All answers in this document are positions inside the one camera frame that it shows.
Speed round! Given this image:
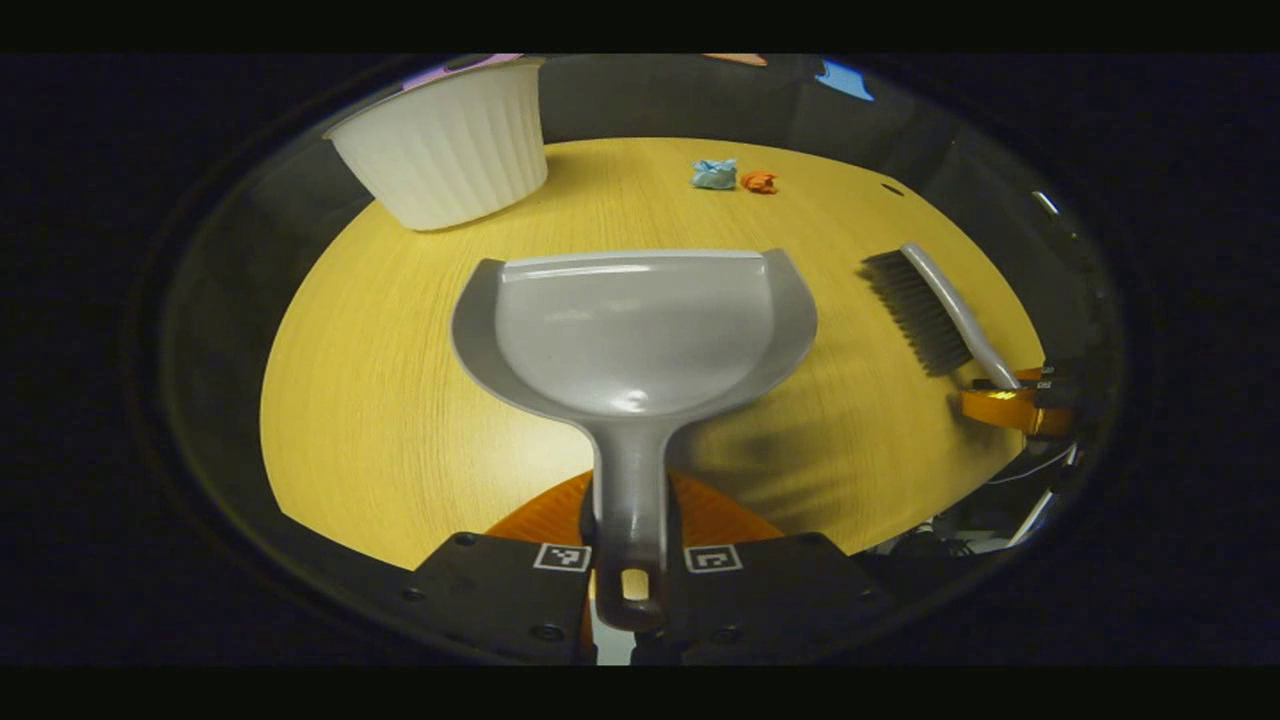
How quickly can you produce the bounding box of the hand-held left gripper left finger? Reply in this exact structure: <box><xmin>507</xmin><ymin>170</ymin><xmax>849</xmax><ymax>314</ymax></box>
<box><xmin>403</xmin><ymin>470</ymin><xmax>601</xmax><ymax>667</ymax></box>

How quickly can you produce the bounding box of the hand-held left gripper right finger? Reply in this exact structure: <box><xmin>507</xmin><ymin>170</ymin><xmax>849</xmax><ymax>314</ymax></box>
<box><xmin>664</xmin><ymin>471</ymin><xmax>893</xmax><ymax>667</ymax></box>

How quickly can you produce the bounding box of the small grey broom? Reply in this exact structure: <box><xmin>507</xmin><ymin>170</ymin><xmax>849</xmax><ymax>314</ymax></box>
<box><xmin>859</xmin><ymin>241</ymin><xmax>1024</xmax><ymax>392</ymax></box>

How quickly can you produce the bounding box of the grey plastic dustpan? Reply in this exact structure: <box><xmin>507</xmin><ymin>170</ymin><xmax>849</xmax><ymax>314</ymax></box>
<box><xmin>449</xmin><ymin>248</ymin><xmax>820</xmax><ymax>634</ymax></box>

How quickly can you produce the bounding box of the white ribbed garbage bin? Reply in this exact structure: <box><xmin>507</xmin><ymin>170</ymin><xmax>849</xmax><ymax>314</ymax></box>
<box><xmin>322</xmin><ymin>57</ymin><xmax>550</xmax><ymax>233</ymax></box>

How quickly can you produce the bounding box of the white cable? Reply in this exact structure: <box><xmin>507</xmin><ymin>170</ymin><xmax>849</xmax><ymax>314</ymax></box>
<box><xmin>1004</xmin><ymin>444</ymin><xmax>1084</xmax><ymax>548</ymax></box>

